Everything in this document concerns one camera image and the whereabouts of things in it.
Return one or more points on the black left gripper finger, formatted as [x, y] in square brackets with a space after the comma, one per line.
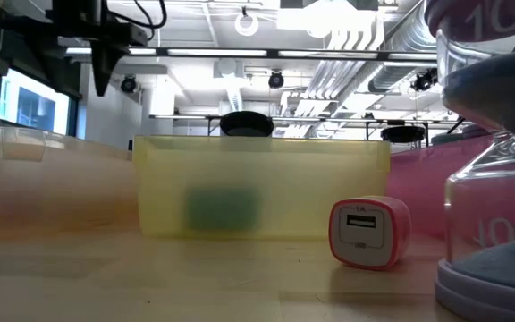
[103, 62]

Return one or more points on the blue rectangular box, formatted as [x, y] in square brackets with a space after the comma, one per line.
[222, 208]

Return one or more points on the pink cube USB charger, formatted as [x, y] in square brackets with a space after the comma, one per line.
[365, 237]

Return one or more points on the black track spotlight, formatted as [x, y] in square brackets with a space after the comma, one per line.
[128, 84]
[424, 81]
[276, 80]

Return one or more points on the large bright window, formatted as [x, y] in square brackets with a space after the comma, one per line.
[34, 103]

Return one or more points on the long black-framed table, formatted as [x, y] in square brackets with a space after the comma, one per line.
[186, 116]

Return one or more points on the orange translucent plastic bin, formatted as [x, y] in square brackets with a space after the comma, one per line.
[38, 192]

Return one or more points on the yellow translucent plastic bin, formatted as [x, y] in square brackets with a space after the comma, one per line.
[306, 188]

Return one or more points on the pink-red translucent plastic bin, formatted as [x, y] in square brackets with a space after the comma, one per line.
[418, 188]

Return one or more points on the silver ventilation duct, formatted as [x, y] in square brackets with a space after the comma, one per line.
[400, 44]

